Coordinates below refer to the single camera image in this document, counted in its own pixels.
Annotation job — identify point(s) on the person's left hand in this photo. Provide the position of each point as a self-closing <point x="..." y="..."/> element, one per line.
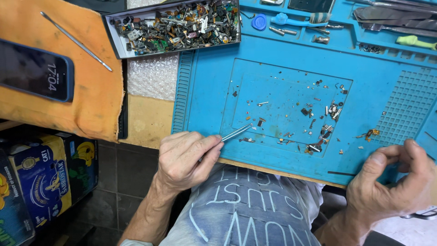
<point x="181" y="160"/>

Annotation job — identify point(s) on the person's right hand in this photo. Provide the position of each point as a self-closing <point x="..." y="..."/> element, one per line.
<point x="385" y="194"/>

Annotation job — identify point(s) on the silver metal tweezers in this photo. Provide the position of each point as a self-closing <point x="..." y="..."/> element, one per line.
<point x="237" y="132"/>

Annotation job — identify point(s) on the thin black strip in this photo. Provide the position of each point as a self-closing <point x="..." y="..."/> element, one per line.
<point x="341" y="173"/>

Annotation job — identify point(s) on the black rubber mat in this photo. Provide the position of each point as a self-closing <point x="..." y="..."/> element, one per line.
<point x="123" y="112"/>

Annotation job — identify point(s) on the person's grey printed shirt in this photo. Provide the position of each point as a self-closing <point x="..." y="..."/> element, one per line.
<point x="245" y="211"/>

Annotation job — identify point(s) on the clear bubble wrap sheet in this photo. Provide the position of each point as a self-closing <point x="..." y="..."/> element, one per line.
<point x="153" y="77"/>

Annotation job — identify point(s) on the scattered tiny parts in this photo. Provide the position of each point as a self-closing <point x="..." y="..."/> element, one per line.
<point x="324" y="129"/>

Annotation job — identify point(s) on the black banana carton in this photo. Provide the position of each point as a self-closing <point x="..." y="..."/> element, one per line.
<point x="83" y="164"/>

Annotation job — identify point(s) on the orange cloth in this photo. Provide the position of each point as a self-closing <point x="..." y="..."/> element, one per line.
<point x="85" y="95"/>

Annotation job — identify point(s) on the heap of small phone parts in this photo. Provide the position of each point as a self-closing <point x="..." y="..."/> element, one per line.
<point x="177" y="29"/>

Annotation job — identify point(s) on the shallow black parts box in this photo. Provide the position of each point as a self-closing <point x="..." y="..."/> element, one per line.
<point x="112" y="41"/>

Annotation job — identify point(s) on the blue banana carton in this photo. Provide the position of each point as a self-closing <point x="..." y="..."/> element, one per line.
<point x="12" y="211"/>
<point x="41" y="177"/>

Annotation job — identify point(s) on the pile of tiny screws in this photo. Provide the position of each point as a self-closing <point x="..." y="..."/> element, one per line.
<point x="370" y="49"/>

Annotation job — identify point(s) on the blue silicone repair mat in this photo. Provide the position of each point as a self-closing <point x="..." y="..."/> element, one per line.
<point x="290" y="51"/>

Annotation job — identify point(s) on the blue round opening pick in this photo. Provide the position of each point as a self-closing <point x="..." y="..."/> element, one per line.
<point x="259" y="22"/>

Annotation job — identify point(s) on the thin metal spudger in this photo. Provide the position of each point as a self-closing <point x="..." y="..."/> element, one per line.
<point x="75" y="41"/>

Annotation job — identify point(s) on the small silver metal knob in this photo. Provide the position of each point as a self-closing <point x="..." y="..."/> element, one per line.
<point x="321" y="39"/>

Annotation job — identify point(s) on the blue smartphone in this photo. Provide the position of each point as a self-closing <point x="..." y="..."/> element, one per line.
<point x="30" y="70"/>

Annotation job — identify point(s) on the blue toothbrush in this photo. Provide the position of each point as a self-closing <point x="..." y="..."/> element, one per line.
<point x="293" y="19"/>

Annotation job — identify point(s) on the bundle of long metal tools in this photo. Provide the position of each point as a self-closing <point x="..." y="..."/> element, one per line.
<point x="403" y="4"/>

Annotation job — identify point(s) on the dark phone screen panel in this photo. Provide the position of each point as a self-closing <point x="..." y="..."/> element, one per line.
<point x="310" y="5"/>

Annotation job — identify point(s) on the black chair frame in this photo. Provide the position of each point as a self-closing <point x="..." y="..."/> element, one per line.
<point x="421" y="214"/>

